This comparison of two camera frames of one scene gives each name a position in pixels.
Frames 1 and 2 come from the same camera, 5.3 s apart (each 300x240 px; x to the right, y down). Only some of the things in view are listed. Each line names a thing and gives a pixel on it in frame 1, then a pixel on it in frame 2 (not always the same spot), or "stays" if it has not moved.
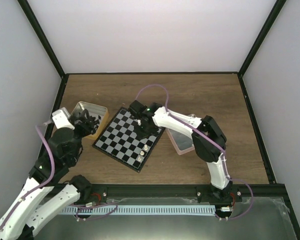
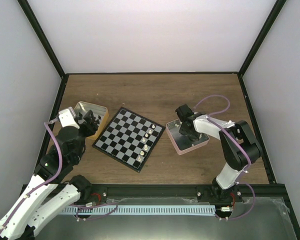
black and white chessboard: x=118 y=140 stays
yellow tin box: x=93 y=110 stays
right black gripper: x=155 y=129 to x=182 y=130
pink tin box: x=182 y=139 stays
